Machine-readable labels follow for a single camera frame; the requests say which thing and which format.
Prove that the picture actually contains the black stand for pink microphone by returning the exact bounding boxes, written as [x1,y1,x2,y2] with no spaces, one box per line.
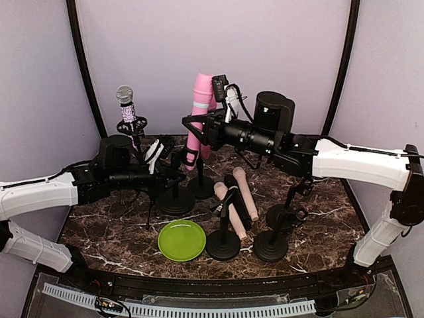
[187,157,215,199]
[156,147,195,216]

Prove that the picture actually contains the large pale pink microphone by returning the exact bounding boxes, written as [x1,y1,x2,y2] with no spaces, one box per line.
[214,182,247,240]

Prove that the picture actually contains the small pale pink microphone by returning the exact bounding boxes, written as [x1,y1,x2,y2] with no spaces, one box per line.
[233,167,259,221]

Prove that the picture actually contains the black handheld microphone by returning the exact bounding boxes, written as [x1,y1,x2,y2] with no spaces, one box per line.
[224,174,252,231]

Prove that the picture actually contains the black round-base mic stand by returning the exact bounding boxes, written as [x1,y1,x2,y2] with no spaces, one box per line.
[205,189,240,261]

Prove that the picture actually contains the black stand for small pale microphone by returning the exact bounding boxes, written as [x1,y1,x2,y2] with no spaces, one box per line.
[266,178,313,233]

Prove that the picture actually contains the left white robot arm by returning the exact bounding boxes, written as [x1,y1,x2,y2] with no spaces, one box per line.
[1,134,186,289]

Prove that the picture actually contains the rhinestone silver-head microphone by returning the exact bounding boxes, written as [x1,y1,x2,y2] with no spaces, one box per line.
[116,85,140,152]

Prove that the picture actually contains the green round plate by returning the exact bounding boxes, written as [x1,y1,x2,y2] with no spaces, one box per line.
[157,220,206,262]

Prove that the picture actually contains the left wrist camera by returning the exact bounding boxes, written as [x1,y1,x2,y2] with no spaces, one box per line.
[144,135,175,175]

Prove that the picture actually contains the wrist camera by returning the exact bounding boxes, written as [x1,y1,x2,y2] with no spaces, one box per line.
[212,74,252,123]
[144,135,175,175]

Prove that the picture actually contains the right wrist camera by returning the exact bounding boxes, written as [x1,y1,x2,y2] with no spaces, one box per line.
[212,74,252,123]

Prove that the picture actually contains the black tripod shock-mount stand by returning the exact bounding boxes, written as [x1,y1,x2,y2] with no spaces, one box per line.
[115,115,160,231]

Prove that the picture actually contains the white slotted cable duct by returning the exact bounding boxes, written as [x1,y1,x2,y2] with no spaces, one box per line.
[42,283,316,317]

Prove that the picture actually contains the black front rail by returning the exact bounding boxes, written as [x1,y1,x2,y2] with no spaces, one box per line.
[60,264,376,299]

